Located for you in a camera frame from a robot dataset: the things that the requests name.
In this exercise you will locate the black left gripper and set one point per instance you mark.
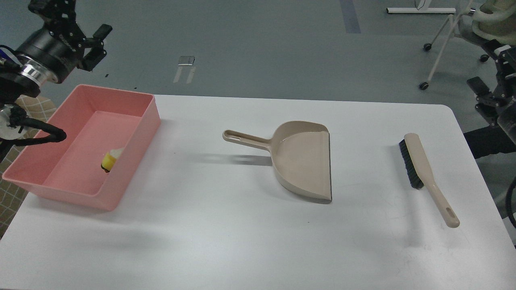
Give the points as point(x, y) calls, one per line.
point(56, 49)

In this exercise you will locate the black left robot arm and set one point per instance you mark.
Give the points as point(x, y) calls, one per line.
point(17, 127)

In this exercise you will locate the white office chair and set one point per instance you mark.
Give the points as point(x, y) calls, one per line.
point(493, 20)

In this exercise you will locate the beige plastic dustpan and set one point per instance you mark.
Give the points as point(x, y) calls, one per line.
point(301, 156)

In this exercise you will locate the beige hand brush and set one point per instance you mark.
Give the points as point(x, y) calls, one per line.
point(420, 174)

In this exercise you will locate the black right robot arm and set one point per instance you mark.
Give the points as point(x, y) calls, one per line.
point(493, 146)

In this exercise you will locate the pink plastic bin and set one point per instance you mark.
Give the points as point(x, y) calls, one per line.
point(96, 120)

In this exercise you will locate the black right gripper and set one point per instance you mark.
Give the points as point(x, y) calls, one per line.
point(498, 107)

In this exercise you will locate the white bread slice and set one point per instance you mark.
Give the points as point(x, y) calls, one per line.
point(115, 153)

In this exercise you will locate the yellow sponge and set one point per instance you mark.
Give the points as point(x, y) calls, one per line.
point(108, 162)

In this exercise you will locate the white table leg base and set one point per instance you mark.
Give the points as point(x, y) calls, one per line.
point(394, 10)

